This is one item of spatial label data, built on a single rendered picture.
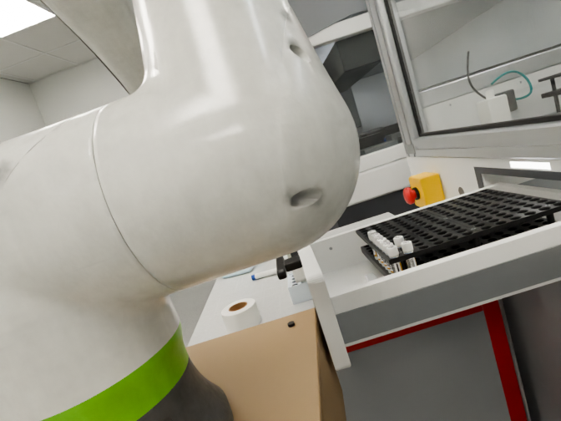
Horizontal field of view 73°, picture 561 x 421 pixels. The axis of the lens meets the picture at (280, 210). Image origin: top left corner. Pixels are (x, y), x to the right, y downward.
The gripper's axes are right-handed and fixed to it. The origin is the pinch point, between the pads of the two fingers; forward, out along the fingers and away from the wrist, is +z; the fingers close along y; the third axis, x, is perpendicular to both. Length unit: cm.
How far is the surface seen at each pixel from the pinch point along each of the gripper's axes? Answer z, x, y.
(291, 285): 4.2, -2.6, -0.2
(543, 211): -6.3, 30.7, 29.9
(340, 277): 0.1, 6.6, 14.5
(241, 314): 4.1, -12.5, 7.2
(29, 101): -173, -274, -403
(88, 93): -162, -204, -411
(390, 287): -4.7, 10.6, 34.4
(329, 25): -56, 31, -59
